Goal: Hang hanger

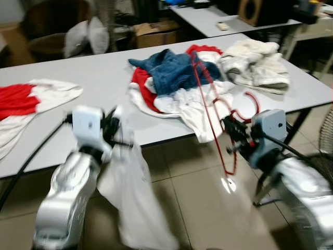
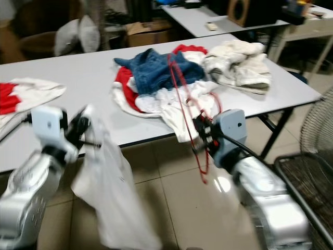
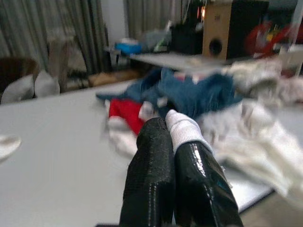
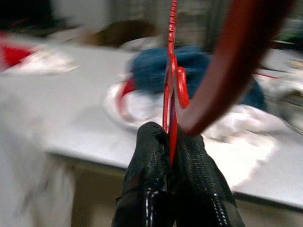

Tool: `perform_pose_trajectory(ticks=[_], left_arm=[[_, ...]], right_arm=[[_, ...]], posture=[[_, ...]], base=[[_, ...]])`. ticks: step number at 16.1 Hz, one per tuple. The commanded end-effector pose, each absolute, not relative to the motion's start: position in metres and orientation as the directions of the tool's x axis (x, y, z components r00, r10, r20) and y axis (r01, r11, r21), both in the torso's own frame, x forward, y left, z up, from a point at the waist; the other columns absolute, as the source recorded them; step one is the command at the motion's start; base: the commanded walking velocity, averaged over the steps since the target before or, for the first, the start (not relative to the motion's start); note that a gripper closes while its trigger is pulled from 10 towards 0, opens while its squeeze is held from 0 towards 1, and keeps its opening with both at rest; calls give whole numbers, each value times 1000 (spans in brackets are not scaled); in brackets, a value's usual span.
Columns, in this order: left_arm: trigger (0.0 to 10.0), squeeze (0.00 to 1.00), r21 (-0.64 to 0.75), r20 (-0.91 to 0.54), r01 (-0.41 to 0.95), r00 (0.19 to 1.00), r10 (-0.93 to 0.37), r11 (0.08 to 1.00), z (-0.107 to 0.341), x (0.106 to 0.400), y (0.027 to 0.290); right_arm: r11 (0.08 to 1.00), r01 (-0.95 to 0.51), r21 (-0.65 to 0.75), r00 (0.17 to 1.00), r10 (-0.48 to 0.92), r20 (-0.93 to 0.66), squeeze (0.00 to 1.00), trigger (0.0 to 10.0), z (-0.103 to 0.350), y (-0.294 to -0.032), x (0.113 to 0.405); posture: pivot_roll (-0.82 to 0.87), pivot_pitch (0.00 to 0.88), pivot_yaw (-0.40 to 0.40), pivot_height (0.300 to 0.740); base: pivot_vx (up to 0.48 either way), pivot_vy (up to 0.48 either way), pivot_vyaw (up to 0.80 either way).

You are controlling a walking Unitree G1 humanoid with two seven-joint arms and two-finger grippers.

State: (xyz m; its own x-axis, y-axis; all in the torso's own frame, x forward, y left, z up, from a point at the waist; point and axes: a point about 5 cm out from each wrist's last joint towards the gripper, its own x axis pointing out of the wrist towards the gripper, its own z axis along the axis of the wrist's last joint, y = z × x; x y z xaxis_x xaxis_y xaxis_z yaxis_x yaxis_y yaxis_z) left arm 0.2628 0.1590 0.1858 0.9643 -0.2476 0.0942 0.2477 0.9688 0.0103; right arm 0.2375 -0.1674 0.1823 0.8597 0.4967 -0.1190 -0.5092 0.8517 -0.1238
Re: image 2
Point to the white shirt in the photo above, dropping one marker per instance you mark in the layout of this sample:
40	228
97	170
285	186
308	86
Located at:
114	203

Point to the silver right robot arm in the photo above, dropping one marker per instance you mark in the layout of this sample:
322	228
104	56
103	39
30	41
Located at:
270	208

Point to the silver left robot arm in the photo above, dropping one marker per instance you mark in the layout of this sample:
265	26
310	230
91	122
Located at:
26	198

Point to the white crumpled garment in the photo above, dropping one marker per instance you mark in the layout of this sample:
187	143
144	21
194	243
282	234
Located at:
166	112

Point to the long white table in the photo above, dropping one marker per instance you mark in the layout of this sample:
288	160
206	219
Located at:
83	78

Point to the blue denim jeans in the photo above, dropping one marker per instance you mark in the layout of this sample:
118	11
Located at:
158	73

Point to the plain red garment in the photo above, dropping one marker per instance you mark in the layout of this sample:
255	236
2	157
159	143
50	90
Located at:
124	83

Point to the cream crumpled garment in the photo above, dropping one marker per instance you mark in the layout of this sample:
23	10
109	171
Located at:
237	65

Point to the red garment white trim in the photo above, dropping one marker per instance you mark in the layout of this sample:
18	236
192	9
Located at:
8	99

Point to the white pillow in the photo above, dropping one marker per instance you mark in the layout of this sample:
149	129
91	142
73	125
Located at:
89	32
65	36

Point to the white remote control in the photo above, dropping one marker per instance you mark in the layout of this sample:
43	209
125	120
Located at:
212	25

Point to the open cardboard box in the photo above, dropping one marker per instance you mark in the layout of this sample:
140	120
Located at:
145	34

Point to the white office table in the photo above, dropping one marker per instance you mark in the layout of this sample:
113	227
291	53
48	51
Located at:
197	18

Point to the brown armchair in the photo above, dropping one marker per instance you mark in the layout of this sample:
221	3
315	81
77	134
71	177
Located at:
41	26

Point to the wooden speaker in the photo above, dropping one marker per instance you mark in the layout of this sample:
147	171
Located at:
238	11

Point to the beige side table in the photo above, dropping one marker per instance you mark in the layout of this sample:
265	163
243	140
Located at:
307	28

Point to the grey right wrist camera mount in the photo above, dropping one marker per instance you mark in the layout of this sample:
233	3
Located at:
231	133

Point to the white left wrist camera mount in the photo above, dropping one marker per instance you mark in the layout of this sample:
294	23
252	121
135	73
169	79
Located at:
47	125

